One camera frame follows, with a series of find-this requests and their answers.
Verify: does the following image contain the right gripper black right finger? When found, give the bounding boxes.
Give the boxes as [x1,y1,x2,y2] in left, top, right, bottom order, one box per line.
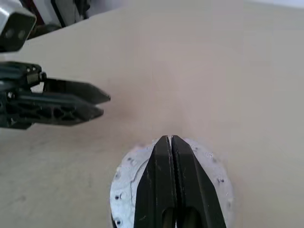
[171,134,226,228]

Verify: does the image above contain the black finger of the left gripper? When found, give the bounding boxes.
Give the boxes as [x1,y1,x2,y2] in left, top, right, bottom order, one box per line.
[0,91,105,130]
[43,78,111,105]

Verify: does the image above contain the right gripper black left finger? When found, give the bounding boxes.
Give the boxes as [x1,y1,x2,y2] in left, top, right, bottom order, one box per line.
[133,135,178,228]

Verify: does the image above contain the silver round motor cover plate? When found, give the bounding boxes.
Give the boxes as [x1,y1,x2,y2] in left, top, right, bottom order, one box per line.
[109,139,236,228]

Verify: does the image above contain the white black-edged boards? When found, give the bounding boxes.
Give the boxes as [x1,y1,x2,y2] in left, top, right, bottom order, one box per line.
[32,0,92,28]

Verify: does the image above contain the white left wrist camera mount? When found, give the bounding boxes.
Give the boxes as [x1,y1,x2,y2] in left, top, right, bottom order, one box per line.
[0,6,37,54]

